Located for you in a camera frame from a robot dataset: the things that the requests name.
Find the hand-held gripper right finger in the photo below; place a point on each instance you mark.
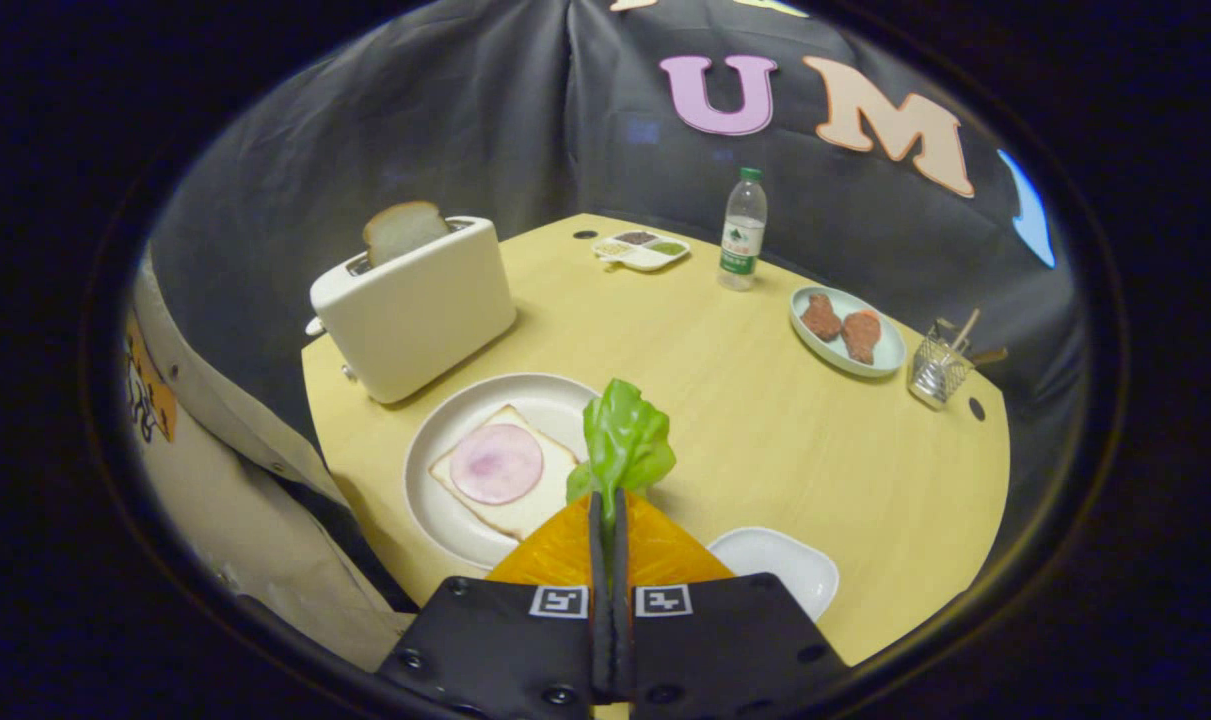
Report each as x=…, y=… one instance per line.
x=725, y=640

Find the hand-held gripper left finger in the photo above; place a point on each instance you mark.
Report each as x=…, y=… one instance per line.
x=505, y=640

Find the green lettuce leaf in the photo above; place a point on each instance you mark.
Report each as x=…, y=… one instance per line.
x=620, y=440

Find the toasted brown bread slice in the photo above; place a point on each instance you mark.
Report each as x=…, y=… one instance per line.
x=400, y=232

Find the small white oval plate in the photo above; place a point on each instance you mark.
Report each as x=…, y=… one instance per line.
x=785, y=570

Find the white bread slice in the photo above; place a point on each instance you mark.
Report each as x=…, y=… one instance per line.
x=540, y=510

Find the large white round plate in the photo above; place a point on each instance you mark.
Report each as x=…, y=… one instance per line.
x=435, y=520

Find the pink ham slice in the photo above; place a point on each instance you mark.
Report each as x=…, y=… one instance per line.
x=495, y=463

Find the person's beige shirt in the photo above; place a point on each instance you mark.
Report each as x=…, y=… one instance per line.
x=225, y=500

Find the pale blue plate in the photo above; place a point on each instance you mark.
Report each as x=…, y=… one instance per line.
x=880, y=355

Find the white toaster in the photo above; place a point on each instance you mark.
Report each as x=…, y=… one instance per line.
x=415, y=320

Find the brown meat piece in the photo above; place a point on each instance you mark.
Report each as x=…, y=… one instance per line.
x=821, y=317
x=861, y=336

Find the white divided dish of beans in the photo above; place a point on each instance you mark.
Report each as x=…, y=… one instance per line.
x=645, y=258

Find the light wooden stick utensil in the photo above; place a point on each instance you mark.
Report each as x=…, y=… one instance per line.
x=965, y=330

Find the clear water bottle green cap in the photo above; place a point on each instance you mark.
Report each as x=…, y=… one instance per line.
x=742, y=240

